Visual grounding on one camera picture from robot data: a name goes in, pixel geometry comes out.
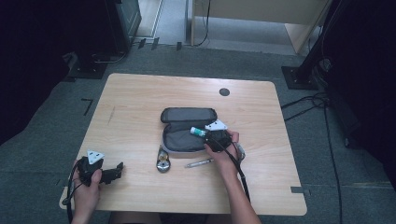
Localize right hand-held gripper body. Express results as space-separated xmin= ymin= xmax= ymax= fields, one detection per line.
xmin=204 ymin=119 xmax=233 ymax=153

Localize person's left hand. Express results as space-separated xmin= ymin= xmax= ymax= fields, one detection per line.
xmin=71 ymin=160 xmax=104 ymax=217

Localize silver wristwatch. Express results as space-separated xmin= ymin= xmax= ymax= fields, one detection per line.
xmin=235 ymin=142 xmax=248 ymax=162

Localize grey zip pencil case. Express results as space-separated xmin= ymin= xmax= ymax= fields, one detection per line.
xmin=160 ymin=106 xmax=219 ymax=155

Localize person's right hand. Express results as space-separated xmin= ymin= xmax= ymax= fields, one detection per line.
xmin=203 ymin=130 xmax=241 ymax=176

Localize black floor cables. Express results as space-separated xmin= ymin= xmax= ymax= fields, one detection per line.
xmin=279 ymin=91 xmax=330 ymax=122

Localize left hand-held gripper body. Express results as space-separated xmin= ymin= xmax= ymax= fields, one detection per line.
xmin=76 ymin=149 xmax=106 ymax=188

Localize hanging black cable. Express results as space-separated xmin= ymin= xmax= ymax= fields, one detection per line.
xmin=193 ymin=0 xmax=212 ymax=48

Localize clear white pen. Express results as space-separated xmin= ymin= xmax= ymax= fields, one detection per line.
xmin=184 ymin=158 xmax=216 ymax=169

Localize black slanted stand with base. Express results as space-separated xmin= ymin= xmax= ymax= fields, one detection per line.
xmin=281 ymin=0 xmax=340 ymax=91

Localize long black floor cable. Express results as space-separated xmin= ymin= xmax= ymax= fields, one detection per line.
xmin=322 ymin=102 xmax=344 ymax=224

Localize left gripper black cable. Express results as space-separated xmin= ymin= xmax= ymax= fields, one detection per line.
xmin=61 ymin=163 xmax=86 ymax=224

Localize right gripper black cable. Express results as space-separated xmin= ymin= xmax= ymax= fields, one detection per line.
xmin=214 ymin=140 xmax=252 ymax=203

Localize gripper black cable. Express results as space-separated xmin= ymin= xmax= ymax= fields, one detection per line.
xmin=214 ymin=140 xmax=252 ymax=203
xmin=61 ymin=163 xmax=86 ymax=224

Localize black stand with flat base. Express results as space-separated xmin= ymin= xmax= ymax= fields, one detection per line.
xmin=64 ymin=46 xmax=109 ymax=80

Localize black cabinet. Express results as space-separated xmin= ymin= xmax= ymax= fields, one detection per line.
xmin=102 ymin=0 xmax=143 ymax=54

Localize white green glue stick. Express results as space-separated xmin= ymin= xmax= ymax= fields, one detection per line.
xmin=190 ymin=126 xmax=209 ymax=138

